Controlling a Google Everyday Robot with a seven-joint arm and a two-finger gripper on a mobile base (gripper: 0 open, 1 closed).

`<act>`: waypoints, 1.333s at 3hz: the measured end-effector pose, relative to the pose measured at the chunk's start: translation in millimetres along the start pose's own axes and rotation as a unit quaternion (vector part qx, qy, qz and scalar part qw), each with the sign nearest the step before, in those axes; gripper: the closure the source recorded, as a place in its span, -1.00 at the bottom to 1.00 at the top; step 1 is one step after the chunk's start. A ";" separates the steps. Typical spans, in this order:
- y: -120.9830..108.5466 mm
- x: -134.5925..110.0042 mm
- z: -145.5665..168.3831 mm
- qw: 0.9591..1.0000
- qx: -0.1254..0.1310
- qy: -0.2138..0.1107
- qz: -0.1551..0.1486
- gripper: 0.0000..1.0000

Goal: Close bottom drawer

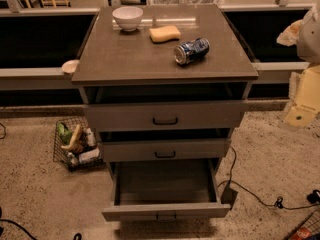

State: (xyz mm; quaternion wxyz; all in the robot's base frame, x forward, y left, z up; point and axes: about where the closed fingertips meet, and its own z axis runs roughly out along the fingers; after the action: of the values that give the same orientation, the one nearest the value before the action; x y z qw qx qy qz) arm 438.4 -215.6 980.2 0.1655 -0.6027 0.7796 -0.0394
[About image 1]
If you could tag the small round white dish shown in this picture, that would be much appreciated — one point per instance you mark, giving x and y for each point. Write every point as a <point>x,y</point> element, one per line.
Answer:
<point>70,66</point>

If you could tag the green snack bag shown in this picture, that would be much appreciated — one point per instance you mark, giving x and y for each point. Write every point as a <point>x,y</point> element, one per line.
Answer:
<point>64,133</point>

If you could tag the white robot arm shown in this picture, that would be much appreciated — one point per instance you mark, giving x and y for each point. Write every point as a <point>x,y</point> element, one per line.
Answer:
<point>305,35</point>

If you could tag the yellow banana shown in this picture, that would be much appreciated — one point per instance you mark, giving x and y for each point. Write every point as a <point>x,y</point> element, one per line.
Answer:
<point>74,145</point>

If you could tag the blue soda can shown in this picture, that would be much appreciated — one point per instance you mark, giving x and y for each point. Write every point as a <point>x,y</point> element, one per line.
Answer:
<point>190,51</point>

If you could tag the grey middle drawer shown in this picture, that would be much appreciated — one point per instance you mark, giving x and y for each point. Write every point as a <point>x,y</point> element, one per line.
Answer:
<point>119,146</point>

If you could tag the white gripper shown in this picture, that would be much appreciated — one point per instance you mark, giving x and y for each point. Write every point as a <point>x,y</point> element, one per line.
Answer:
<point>310,40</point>

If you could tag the yellow sponge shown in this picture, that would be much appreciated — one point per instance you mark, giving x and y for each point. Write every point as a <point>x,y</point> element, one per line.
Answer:
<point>164,34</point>

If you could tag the grey drawer cabinet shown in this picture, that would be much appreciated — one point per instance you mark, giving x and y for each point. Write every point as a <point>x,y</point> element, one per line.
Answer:
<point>113,57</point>

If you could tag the wire basket with red can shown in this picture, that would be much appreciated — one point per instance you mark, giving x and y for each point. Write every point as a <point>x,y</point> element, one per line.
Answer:
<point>308,229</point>

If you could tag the grey top drawer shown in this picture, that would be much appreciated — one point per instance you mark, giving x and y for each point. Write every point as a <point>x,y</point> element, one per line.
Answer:
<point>165,107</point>

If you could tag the grey metal railing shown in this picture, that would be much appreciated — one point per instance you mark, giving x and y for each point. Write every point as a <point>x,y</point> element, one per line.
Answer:
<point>54,78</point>

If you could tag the black wire basket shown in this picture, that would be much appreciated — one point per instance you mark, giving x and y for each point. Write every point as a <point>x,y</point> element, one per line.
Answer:
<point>70,161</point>

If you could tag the small white bottle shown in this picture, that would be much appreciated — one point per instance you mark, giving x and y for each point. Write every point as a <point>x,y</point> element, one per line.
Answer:
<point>91,141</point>

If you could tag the grey drawer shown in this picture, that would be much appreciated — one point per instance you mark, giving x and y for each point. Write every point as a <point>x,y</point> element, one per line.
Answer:
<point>119,146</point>
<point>165,107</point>
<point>165,191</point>

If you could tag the white ceramic bowl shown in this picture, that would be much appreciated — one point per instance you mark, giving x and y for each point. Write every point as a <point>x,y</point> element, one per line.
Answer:
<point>128,18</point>

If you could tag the grey bottom drawer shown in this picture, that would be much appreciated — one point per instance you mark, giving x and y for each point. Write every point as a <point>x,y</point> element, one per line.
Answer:
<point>165,191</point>

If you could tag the white packet in basket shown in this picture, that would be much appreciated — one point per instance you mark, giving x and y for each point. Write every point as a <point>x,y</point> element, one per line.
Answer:
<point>89,156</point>

